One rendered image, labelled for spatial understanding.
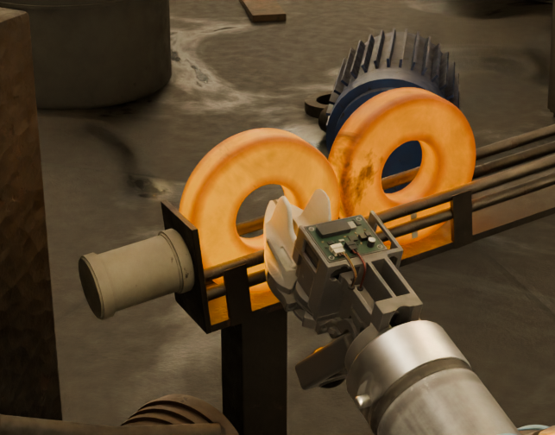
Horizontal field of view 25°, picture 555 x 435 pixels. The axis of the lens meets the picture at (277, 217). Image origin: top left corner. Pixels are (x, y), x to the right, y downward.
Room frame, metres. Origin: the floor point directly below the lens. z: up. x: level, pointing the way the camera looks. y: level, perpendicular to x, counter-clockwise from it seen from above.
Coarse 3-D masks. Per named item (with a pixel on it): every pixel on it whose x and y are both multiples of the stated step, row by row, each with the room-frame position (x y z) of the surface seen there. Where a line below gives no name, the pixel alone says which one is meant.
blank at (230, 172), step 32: (224, 160) 1.04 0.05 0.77; (256, 160) 1.05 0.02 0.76; (288, 160) 1.07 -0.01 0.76; (320, 160) 1.08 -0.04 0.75; (192, 192) 1.04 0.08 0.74; (224, 192) 1.04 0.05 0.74; (288, 192) 1.09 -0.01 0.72; (224, 224) 1.04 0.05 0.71; (224, 256) 1.04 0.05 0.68; (256, 288) 1.05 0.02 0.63
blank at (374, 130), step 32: (384, 96) 1.14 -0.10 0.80; (416, 96) 1.13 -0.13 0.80; (352, 128) 1.11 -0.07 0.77; (384, 128) 1.11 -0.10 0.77; (416, 128) 1.13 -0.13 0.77; (448, 128) 1.15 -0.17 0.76; (352, 160) 1.10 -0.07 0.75; (384, 160) 1.11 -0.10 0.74; (448, 160) 1.15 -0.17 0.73; (352, 192) 1.10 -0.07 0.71; (384, 192) 1.12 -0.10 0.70; (416, 192) 1.15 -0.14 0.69; (384, 224) 1.12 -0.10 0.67
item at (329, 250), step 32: (320, 224) 0.93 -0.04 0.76; (352, 224) 0.93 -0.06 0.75; (320, 256) 0.89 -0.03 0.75; (352, 256) 0.90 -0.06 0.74; (384, 256) 0.90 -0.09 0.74; (320, 288) 0.89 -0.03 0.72; (352, 288) 0.88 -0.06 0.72; (384, 288) 0.87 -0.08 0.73; (320, 320) 0.90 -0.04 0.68; (352, 320) 0.89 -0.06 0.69; (384, 320) 0.84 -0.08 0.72; (416, 320) 0.86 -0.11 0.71; (352, 352) 0.85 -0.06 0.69
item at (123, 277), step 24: (144, 240) 1.03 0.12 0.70; (168, 240) 1.02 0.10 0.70; (96, 264) 0.99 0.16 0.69; (120, 264) 0.99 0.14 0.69; (144, 264) 1.00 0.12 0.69; (168, 264) 1.00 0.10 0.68; (192, 264) 1.01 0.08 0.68; (96, 288) 0.98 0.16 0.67; (120, 288) 0.98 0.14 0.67; (144, 288) 0.99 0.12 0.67; (168, 288) 1.00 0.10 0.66; (96, 312) 0.99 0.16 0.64
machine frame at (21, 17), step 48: (0, 48) 1.13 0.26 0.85; (0, 96) 1.12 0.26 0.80; (0, 144) 1.12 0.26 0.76; (0, 192) 1.11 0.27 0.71; (0, 240) 1.10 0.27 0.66; (0, 288) 1.10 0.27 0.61; (48, 288) 1.16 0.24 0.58; (0, 336) 1.09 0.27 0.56; (48, 336) 1.16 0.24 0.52; (0, 384) 1.08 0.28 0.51; (48, 384) 1.15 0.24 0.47
